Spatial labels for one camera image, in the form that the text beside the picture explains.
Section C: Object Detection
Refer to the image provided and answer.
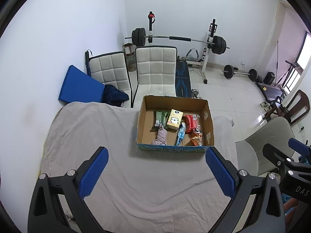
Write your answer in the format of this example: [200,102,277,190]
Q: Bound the dark blue jacket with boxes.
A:
[103,84,129,107]

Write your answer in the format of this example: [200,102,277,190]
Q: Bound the person's right forearm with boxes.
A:
[283,198,298,224]

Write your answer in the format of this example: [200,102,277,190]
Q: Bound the white bench press rack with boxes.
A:
[148,11,218,84]

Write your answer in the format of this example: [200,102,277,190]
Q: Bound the white padded chair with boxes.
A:
[89,51,132,107]
[131,46,178,108]

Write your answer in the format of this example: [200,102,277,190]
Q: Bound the pink sock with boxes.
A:
[152,127,168,146]

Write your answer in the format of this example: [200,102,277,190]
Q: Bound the brown wooden chair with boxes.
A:
[264,89,310,126]

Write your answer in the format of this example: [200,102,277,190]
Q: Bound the blue foam mat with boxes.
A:
[58,65,106,103]

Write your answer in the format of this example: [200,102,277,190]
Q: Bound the black speaker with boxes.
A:
[264,71,276,85]

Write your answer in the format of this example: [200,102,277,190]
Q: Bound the yellow tissue pack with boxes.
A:
[166,109,184,132]

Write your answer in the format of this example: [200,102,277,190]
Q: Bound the black treadmill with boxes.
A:
[255,81,287,102]

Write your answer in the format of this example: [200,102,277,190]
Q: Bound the dark folded frame with strap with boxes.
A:
[85,50,92,77]

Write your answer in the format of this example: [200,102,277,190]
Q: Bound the black and blue weight bench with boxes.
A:
[175,61,192,97]

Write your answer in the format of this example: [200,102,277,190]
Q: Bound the grey curved handle bar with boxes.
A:
[186,49,200,62]

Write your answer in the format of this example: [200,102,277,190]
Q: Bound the black tripod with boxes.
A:
[277,61,299,88]

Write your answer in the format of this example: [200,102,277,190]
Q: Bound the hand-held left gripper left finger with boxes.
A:
[28,147,109,233]

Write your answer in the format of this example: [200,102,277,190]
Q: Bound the blue and white packet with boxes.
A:
[174,123,187,146]

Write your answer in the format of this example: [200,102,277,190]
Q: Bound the green snack packet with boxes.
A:
[153,110,170,130]

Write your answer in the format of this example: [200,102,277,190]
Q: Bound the orange snack packet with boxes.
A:
[190,129,204,146]

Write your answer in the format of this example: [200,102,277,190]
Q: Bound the grey plastic chair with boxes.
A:
[235,117,295,176]

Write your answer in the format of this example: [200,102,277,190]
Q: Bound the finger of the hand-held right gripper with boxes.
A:
[262,144,295,173]
[288,138,311,157]

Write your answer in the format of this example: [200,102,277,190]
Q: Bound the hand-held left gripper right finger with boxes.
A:
[205,147,285,233]

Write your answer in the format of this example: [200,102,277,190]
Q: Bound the thin black pole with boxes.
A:
[275,40,279,86]

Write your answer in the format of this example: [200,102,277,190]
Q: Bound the rusty gas cylinder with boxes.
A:
[122,43,136,72]

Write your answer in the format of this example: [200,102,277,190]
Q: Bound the grey bed sheet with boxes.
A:
[39,101,240,233]

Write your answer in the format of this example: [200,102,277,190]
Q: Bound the long barbell with black plates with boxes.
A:
[124,27,230,54]

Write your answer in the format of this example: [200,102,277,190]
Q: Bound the window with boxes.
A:
[295,31,311,73]

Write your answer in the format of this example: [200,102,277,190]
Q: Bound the short barbell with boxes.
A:
[221,64,258,82]

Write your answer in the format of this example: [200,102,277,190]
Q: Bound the cardboard box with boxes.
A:
[135,95,215,153]

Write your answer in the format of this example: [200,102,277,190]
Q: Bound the red snack packet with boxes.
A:
[182,115,201,134]

